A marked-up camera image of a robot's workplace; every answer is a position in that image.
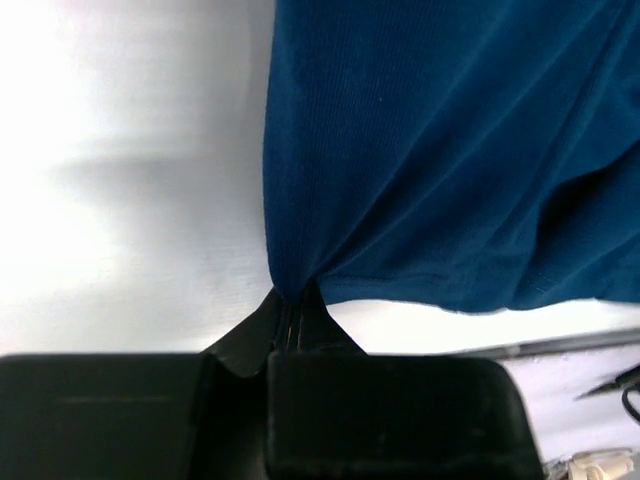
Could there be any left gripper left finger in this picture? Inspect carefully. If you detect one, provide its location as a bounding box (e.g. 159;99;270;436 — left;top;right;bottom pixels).
1;292;283;479

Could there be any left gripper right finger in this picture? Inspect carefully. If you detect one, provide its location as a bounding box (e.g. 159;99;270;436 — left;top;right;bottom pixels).
265;282;544;479

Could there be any blue t-shirt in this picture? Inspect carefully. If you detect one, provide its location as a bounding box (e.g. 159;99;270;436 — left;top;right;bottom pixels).
263;1;639;313

